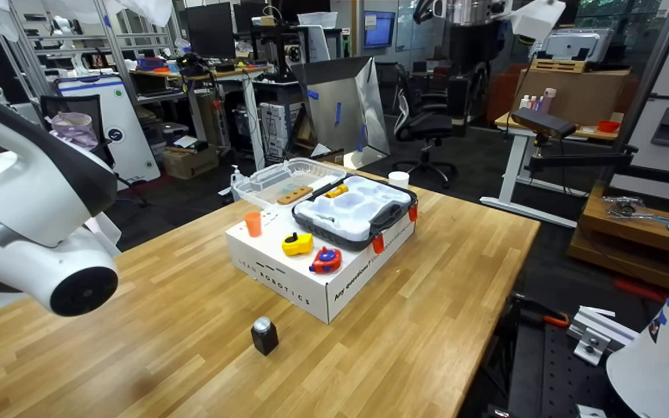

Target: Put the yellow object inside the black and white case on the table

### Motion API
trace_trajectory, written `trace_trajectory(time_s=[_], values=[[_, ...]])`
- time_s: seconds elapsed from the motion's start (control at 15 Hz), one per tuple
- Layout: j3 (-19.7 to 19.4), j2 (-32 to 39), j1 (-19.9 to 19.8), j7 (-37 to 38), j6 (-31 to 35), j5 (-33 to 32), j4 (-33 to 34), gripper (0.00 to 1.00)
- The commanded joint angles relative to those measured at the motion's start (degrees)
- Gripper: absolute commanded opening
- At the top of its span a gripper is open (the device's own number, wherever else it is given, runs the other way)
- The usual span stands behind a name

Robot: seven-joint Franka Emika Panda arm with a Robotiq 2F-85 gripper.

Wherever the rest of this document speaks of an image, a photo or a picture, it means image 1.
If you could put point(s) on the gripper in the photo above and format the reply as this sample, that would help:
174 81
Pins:
467 46

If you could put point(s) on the black and white case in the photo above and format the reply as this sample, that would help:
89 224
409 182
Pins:
352 217

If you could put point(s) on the black office chair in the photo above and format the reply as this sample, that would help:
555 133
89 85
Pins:
424 125

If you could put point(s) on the row of small bottles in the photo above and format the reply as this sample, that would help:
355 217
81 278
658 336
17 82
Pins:
540 101

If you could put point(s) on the white standing desk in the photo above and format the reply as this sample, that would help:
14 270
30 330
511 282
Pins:
514 174

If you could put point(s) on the white paper cup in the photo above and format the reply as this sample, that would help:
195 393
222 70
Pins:
398 180

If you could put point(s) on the large cardboard box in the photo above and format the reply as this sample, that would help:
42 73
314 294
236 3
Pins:
584 96

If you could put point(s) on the monitor with blue screen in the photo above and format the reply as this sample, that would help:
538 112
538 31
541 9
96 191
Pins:
378 29

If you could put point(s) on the silver reflective board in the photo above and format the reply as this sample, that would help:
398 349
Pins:
340 110

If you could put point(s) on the red bowl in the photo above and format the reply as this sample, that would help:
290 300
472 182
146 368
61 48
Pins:
608 126

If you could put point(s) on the small yellow toy piece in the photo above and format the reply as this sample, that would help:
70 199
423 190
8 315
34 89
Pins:
337 190

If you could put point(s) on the metal tool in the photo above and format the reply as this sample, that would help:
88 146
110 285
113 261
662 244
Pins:
628 208

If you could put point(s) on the computer tower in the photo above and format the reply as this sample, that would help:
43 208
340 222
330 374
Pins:
279 130

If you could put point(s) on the wooden block with holes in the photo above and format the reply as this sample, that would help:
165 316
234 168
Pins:
295 195

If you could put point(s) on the low wooden bench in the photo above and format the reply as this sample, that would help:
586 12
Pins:
630 238

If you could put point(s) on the red and blue toy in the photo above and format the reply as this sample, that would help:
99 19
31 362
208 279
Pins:
326 261

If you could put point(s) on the yellow toy with black knob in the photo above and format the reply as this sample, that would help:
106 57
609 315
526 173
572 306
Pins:
297 245

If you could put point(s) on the clear plastic bin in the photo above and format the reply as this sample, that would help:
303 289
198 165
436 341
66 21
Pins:
265 194

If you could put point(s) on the white pump bottle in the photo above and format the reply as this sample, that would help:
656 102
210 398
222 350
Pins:
236 183

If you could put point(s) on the orange plastic cup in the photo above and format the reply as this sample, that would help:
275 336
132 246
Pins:
253 225

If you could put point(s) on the white cardboard box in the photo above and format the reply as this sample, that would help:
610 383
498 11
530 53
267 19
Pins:
288 273

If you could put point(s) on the cluttered wooden desk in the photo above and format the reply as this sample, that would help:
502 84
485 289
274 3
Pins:
218 74

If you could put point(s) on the black monitor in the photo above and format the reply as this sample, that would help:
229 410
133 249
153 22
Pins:
211 29

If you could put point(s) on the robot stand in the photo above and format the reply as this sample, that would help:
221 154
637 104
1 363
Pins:
543 371

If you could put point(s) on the small cardboard box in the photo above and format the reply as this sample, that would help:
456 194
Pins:
192 164

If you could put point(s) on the black bottle with silver cap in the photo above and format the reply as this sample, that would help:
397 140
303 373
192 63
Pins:
265 339

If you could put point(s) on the white panel with blue trim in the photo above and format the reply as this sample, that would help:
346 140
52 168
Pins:
125 128

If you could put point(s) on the metal shelf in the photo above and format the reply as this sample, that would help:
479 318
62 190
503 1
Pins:
108 46

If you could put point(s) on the black mesh chair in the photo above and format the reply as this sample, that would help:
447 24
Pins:
79 130

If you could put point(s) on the white and black robot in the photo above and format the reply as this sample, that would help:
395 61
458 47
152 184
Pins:
32 232

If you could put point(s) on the camera on mount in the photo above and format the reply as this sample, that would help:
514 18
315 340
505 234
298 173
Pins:
543 123

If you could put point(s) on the aluminium bracket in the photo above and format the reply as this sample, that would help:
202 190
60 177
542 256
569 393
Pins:
599 334

